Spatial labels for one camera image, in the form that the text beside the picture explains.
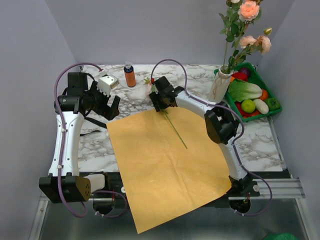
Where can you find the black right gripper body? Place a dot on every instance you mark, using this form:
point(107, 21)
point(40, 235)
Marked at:
point(158, 98)

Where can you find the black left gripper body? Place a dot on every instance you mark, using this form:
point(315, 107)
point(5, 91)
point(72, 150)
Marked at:
point(98, 100)

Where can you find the black ribbon with gold text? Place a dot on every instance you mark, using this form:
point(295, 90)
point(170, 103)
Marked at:
point(95, 122)

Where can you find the orange wrapping paper sheet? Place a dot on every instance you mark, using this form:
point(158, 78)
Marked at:
point(162, 179)

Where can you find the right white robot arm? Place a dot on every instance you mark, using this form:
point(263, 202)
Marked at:
point(221, 127)

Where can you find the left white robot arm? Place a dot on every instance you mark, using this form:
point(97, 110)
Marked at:
point(64, 182)

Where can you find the white ceramic vase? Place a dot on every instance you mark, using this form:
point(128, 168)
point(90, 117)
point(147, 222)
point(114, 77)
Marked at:
point(220, 84)

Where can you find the orange spray bottle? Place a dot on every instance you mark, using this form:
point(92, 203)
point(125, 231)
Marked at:
point(129, 74)

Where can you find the green lettuce toy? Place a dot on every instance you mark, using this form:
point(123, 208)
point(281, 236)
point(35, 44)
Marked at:
point(241, 90)

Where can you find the red tomato toy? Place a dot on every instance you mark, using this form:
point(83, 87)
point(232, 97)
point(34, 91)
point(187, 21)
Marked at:
point(245, 114)

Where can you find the red pepper toy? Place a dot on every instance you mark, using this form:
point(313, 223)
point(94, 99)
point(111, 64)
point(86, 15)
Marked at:
point(240, 76)

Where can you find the green lime toy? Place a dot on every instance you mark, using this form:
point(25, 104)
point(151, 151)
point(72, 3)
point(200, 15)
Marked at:
point(248, 106)

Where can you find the purple onion toy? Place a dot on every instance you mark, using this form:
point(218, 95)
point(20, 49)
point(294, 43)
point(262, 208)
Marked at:
point(246, 71)

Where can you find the green plastic tray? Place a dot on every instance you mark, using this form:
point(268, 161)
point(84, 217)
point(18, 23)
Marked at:
point(255, 79)

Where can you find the white radish toy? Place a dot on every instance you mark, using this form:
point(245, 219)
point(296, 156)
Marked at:
point(261, 106)

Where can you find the orange fruit toy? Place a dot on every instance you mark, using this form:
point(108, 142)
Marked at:
point(264, 95)

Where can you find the green pepper toy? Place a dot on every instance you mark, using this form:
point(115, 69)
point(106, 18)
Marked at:
point(273, 104)

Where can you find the green cloth object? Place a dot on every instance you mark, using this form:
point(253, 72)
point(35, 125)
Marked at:
point(280, 236)

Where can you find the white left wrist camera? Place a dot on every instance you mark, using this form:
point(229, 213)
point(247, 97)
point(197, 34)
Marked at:
point(106, 83)

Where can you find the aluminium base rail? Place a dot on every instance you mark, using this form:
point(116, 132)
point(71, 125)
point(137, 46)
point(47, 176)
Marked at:
point(273, 209)

